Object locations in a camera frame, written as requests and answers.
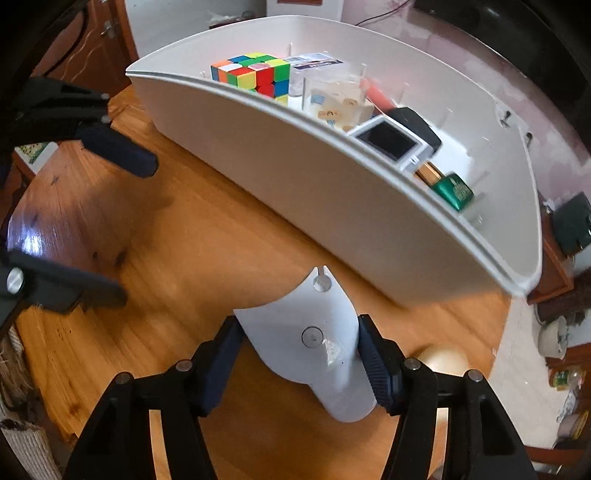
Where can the dark green appliance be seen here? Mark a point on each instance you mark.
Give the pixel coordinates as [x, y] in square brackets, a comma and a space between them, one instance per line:
[572, 224]

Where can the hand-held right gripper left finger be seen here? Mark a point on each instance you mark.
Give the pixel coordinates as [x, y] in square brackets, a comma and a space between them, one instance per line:
[221, 364]

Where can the round beige disc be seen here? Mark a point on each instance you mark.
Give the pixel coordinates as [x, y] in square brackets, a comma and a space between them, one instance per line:
[445, 362]

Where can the white device with screen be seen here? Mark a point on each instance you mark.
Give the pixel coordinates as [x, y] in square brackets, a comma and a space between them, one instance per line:
[388, 141]

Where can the green and white book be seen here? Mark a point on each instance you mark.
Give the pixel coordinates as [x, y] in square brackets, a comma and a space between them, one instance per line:
[34, 154]

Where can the small green box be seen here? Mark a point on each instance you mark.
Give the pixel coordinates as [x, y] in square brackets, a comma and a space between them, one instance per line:
[452, 191]

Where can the black charger block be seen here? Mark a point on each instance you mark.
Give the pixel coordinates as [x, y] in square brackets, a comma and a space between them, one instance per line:
[415, 127]

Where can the brown wooden door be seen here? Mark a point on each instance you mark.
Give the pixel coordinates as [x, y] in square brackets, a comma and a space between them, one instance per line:
[108, 46]

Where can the clear plastic case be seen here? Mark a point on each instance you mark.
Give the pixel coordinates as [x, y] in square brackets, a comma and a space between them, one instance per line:
[337, 104]

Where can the white ceramic pot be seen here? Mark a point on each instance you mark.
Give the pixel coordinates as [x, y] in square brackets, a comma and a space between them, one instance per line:
[553, 339]

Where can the multicoloured puzzle cube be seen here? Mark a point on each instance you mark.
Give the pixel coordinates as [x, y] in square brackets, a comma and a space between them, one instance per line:
[251, 76]

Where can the white curved plastic holder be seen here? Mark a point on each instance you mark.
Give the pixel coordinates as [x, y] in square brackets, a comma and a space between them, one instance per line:
[309, 341]

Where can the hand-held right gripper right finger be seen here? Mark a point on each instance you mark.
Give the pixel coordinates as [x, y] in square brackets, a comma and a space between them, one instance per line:
[376, 364]

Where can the black flat television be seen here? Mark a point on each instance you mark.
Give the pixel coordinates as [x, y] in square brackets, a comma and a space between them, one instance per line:
[531, 41]

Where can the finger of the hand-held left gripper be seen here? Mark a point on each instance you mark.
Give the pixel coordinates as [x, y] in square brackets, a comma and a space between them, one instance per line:
[127, 154]
[69, 284]

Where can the woven straw mat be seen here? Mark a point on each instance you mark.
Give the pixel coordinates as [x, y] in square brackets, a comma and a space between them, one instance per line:
[23, 415]

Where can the gold battery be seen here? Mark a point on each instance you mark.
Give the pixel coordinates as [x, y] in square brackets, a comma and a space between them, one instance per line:
[429, 174]

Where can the white plastic storage bin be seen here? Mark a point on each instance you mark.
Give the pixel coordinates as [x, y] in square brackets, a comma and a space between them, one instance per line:
[351, 221]

